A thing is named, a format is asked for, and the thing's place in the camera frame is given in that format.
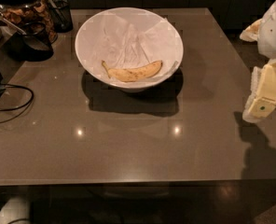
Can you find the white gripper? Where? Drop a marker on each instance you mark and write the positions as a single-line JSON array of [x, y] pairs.
[[273, 32]]

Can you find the spotted yellow banana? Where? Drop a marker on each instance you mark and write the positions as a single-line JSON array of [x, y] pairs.
[[133, 74]]

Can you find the white bowl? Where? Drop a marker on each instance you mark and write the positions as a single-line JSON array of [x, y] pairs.
[[86, 38]]

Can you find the white paper liner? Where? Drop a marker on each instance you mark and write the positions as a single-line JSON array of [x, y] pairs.
[[131, 40]]

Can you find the black mesh pen cup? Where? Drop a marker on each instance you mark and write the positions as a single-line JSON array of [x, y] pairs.
[[61, 16]]

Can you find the black mug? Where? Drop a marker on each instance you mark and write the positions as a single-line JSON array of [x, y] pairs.
[[31, 44]]

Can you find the glass snack jar black lid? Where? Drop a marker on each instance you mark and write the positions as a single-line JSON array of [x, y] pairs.
[[21, 12]]

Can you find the white object under table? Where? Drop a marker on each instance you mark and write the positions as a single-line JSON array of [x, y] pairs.
[[15, 211]]

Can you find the metal spoon handle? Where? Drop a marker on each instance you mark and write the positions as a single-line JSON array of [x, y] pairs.
[[12, 25]]

